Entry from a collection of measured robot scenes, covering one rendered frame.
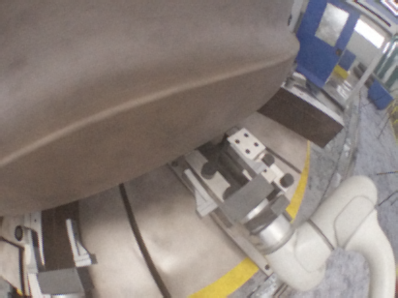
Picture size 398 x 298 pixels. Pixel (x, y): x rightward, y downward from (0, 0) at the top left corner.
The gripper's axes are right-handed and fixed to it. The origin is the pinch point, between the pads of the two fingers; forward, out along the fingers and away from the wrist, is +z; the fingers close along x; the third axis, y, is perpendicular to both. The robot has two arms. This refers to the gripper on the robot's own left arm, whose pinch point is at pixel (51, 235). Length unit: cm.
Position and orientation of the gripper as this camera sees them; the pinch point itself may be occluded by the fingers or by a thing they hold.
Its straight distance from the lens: 43.6
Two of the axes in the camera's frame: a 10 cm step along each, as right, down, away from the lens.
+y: -1.2, 5.6, 8.2
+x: 8.9, -3.1, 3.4
